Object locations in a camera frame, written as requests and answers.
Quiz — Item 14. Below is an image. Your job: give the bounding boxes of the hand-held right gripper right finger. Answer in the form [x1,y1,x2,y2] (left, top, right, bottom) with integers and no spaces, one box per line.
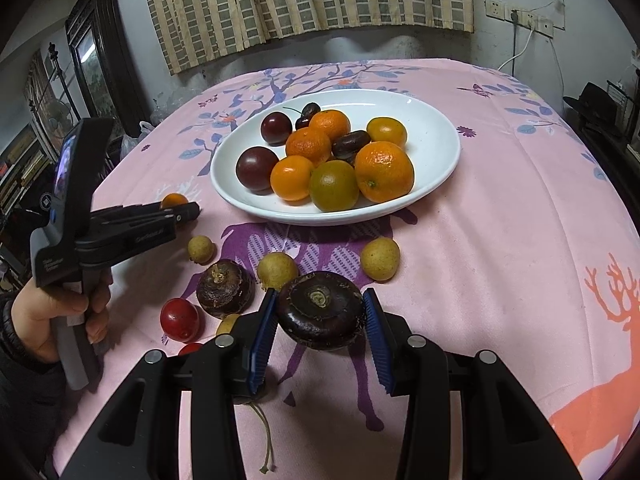
[363,287,583,480]

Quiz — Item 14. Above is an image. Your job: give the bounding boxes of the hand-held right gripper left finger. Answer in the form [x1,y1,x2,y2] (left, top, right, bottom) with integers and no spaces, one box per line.
[57,287,278,480]

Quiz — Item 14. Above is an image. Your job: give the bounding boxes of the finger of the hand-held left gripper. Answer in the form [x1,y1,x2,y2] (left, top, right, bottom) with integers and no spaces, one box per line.
[92,202,168,220]
[125,203,202,228]

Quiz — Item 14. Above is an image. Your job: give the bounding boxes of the dark brown water chestnut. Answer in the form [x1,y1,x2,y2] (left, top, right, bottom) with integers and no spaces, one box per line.
[276,271,367,352]
[196,258,256,320]
[331,130,372,164]

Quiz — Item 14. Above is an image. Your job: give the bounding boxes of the dark purple plum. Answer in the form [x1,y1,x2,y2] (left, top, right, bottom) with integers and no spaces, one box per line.
[235,146,280,193]
[260,112,293,147]

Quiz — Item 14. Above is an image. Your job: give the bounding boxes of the yellow-green orange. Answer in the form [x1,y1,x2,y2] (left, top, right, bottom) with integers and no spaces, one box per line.
[308,160,361,213]

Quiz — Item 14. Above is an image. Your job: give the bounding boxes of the large bumpy mandarin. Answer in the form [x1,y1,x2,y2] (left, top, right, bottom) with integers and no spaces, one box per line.
[354,141,416,205]

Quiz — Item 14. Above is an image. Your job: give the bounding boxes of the white oval plate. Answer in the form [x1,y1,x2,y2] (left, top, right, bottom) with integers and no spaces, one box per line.
[209,89,461,226]

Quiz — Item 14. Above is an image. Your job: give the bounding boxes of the smooth yellow-orange orange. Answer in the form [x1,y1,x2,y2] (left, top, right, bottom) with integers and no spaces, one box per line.
[366,117,408,149]

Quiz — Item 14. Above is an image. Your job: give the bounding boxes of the person's left forearm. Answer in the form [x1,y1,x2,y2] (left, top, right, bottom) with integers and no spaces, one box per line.
[0,292,71,478]

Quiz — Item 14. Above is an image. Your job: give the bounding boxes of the person's left hand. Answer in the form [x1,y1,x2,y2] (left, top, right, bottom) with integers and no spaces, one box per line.
[11,270,115,364]

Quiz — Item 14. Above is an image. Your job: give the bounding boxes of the small tan longan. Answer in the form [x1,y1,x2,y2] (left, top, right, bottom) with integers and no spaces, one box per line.
[187,235,217,264]

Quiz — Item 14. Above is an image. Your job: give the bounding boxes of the dark cherry with long stem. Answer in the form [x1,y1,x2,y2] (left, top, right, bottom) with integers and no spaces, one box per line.
[231,394,276,473]

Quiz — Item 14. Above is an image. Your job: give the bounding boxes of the clear plastic bag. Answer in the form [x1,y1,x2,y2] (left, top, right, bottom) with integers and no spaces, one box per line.
[120,121,159,159]

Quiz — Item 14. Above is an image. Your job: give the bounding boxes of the standing fan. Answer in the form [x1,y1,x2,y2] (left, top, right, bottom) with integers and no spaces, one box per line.
[42,99,71,134]

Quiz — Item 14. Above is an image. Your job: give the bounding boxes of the dark wooden framed picture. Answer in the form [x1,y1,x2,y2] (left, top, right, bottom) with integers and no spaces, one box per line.
[65,0,152,134]

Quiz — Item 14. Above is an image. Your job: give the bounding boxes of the black desk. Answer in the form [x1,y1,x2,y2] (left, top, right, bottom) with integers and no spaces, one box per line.
[565,110,640,171]

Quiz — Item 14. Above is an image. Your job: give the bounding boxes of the black hat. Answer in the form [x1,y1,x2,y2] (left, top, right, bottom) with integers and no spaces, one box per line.
[562,82,624,127]

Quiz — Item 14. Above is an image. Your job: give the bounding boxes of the white power cable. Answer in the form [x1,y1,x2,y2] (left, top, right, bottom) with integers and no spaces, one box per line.
[497,14,536,77]

